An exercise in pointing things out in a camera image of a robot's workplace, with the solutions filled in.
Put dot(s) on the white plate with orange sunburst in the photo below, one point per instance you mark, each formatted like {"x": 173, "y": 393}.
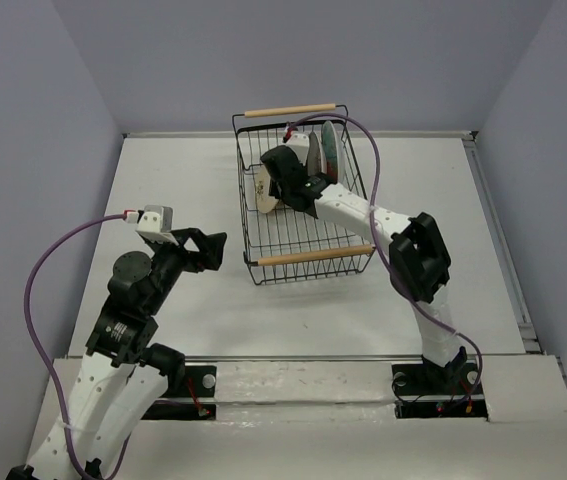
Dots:
{"x": 315, "y": 161}

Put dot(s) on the red plate with teal flower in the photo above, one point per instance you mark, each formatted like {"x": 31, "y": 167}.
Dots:
{"x": 333, "y": 152}

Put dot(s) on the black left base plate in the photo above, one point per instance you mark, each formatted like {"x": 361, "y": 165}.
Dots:
{"x": 193, "y": 399}

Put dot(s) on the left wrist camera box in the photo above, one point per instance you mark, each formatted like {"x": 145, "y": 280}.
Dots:
{"x": 155, "y": 224}

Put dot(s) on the cream plate with black patch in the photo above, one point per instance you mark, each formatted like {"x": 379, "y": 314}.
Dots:
{"x": 264, "y": 200}

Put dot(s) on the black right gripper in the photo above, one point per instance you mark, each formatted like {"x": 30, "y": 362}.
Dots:
{"x": 275, "y": 189}

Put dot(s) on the black wire dish rack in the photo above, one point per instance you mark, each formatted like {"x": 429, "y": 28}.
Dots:
{"x": 285, "y": 245}

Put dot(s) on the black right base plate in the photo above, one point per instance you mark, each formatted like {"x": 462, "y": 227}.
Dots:
{"x": 418, "y": 398}

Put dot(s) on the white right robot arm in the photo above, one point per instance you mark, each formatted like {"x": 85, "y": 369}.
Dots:
{"x": 412, "y": 248}

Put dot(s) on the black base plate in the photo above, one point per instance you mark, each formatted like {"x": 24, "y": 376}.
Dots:
{"x": 418, "y": 398}
{"x": 193, "y": 399}

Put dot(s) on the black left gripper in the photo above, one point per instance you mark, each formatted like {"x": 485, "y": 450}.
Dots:
{"x": 209, "y": 256}

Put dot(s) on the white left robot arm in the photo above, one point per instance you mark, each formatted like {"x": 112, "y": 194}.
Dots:
{"x": 123, "y": 372}

